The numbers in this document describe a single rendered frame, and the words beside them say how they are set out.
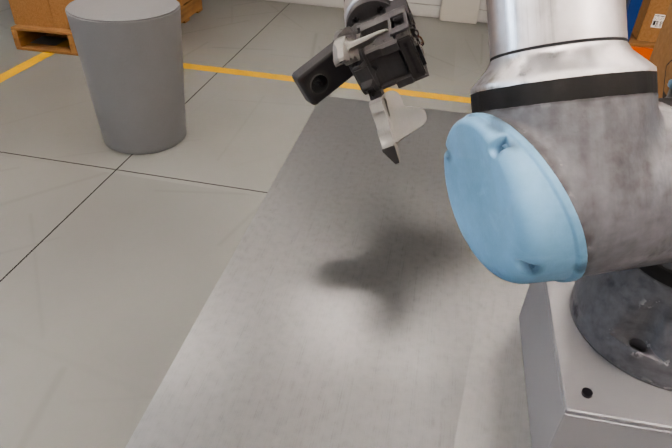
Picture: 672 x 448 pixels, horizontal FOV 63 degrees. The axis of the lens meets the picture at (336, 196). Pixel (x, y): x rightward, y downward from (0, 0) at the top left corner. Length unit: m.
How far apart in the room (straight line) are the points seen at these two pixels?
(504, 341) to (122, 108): 2.14
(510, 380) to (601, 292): 0.15
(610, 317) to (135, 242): 1.82
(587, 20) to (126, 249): 1.89
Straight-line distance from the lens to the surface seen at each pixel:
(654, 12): 4.28
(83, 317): 1.90
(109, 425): 1.62
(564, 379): 0.50
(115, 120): 2.61
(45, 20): 4.06
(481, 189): 0.37
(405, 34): 0.65
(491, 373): 0.62
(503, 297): 0.70
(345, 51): 0.57
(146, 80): 2.49
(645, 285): 0.50
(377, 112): 0.66
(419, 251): 0.74
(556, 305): 0.56
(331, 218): 0.78
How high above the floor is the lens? 1.29
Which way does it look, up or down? 34 degrees down
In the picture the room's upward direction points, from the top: 3 degrees clockwise
